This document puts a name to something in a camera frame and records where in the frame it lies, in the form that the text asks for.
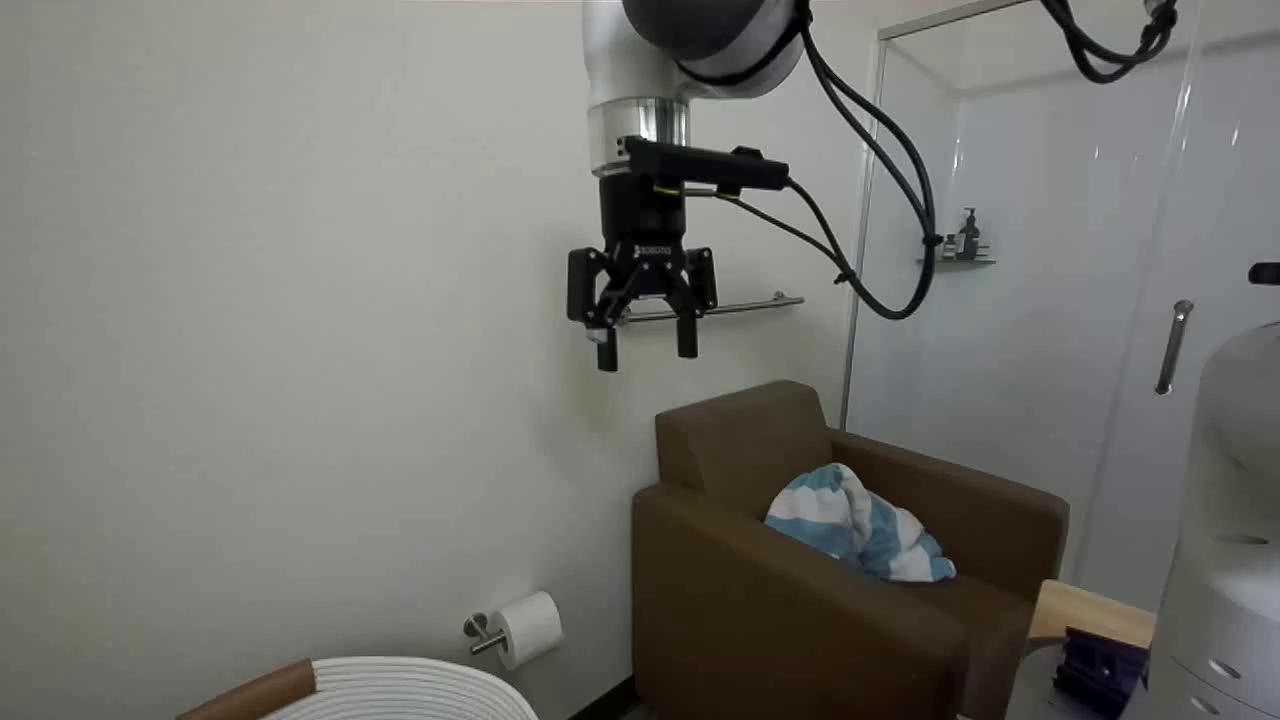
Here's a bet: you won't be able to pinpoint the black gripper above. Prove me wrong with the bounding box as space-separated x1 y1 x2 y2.
564 173 720 377

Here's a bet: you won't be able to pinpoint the small dark bottle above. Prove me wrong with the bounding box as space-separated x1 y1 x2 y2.
935 203 989 264

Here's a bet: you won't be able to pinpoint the white woven basket brown handles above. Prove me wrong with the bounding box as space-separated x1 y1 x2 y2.
178 652 544 720

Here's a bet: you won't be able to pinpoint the light wooden side table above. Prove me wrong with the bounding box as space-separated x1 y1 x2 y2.
1026 576 1162 656

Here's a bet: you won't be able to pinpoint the chrome toilet paper holder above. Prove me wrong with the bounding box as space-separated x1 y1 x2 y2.
459 608 518 659

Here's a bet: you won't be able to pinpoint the white toilet paper roll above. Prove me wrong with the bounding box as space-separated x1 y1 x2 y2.
494 586 568 673

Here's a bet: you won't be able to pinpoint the purple object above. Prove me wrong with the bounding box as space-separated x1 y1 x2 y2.
1053 626 1151 716

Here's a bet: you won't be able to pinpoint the chrome towel bar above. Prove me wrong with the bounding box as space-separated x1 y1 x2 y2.
616 293 808 333

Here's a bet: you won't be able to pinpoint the glass shower enclosure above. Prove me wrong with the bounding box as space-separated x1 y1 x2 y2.
837 0 1280 614

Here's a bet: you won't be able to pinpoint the glass corner shower shelf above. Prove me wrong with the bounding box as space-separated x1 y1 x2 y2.
918 250 999 274

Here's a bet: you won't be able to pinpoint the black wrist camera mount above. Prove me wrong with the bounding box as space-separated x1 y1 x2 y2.
591 134 792 198

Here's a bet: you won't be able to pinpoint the chrome shower door handle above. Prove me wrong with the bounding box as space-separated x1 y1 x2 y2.
1151 297 1197 398

